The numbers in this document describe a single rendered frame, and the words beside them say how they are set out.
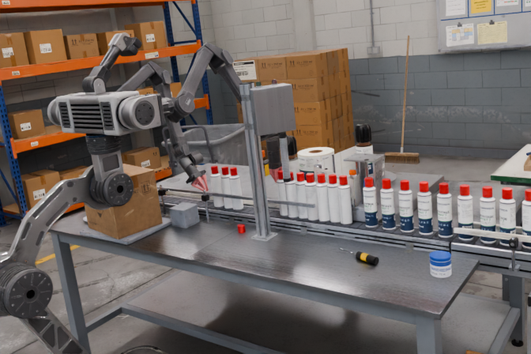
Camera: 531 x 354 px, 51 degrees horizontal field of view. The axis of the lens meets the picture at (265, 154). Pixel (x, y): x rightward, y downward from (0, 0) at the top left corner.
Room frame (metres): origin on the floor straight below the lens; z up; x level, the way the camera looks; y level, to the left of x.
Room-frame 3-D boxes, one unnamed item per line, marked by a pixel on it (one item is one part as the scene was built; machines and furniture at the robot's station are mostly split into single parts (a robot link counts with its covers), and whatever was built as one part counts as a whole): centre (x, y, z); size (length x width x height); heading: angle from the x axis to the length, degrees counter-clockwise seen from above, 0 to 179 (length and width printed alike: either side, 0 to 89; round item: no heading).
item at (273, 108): (2.27, -0.04, 1.38); 0.17 x 0.10 x 0.19; 108
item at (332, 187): (2.22, -0.27, 0.98); 0.05 x 0.05 x 0.20
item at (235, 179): (2.53, 0.16, 0.98); 0.05 x 0.05 x 0.20
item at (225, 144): (5.20, 0.54, 0.48); 0.89 x 0.63 x 0.96; 159
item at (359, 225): (2.41, -0.01, 0.86); 1.65 x 0.08 x 0.04; 53
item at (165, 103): (2.15, 0.39, 1.45); 0.09 x 0.08 x 0.12; 50
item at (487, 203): (1.84, -0.76, 0.98); 0.05 x 0.05 x 0.20
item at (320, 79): (6.44, -0.41, 0.70); 1.20 x 0.82 x 1.39; 56
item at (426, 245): (2.41, -0.01, 0.85); 1.65 x 0.11 x 0.05; 53
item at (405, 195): (2.02, -0.52, 0.98); 0.05 x 0.05 x 0.20
